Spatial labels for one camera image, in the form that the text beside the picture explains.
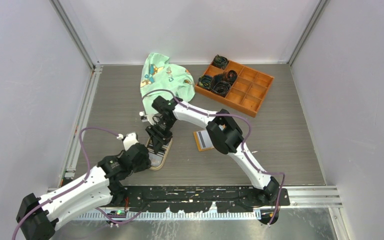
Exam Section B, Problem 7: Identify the dark green rolled tie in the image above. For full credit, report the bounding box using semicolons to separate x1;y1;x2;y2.
211;54;229;70

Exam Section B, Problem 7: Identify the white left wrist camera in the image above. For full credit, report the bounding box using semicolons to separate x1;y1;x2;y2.
116;132;139;151

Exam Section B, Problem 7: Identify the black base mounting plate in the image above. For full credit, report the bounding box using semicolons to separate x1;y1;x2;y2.
105;185;278;213

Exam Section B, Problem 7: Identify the light green printed shirt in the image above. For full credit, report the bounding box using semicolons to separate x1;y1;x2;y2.
139;52;195;114

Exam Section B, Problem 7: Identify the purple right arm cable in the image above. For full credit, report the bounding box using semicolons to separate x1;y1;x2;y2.
140;88;286;228

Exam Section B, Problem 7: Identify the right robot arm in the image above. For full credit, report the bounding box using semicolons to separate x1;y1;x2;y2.
146;96;281;206

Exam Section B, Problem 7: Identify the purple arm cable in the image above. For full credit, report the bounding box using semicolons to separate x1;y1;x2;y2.
140;88;286;228
11;126;143;240

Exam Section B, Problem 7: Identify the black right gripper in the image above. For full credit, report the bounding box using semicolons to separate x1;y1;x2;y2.
145;117;176;155

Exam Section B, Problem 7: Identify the orange leather card holder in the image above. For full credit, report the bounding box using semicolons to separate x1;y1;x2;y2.
193;129;215;152

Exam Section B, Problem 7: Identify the grey card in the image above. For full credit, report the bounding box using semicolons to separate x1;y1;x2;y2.
197;130;213;149

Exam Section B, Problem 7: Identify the beige oval card tray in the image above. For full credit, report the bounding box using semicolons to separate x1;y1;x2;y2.
146;137;173;171

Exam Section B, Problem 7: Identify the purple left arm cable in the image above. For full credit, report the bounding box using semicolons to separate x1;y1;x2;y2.
11;126;143;240

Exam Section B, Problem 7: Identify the blue yellow rolled tie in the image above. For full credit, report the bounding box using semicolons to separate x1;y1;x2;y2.
197;74;213;91

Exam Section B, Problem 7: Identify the aluminium front rail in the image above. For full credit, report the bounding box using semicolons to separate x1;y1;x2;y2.
41;187;344;221

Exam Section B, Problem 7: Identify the orange compartment organizer tray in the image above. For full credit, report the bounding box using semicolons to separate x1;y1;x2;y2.
194;60;274;118

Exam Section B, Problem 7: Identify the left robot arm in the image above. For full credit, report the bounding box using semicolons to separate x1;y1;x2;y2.
12;143;151;240

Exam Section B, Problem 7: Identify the black orange rolled tie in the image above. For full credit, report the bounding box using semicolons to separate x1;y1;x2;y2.
223;70;238;85

